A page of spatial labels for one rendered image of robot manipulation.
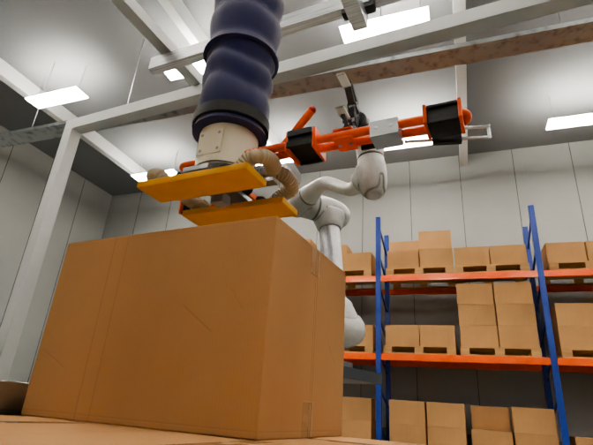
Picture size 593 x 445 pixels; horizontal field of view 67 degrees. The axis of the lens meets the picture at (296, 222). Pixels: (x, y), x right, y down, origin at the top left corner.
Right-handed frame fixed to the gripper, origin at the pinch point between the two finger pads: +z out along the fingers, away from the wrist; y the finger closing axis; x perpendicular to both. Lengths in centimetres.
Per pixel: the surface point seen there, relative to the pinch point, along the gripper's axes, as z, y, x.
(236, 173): 35, 48, 12
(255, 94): 26.4, 16.9, 15.8
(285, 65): -134, -157, 100
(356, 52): -135, -152, 41
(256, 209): 15, 48, 18
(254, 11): 30.4, -11.6, 17.1
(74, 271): 42, 72, 51
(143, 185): 37, 47, 40
